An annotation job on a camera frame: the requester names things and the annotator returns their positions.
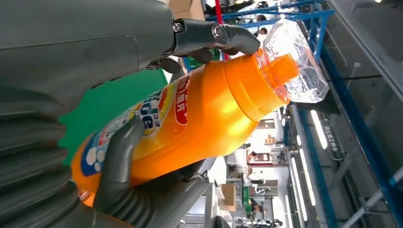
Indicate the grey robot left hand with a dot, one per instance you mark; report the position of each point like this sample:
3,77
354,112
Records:
78,41

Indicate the orange detergent bottle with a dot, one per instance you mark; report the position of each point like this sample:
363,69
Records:
204,110

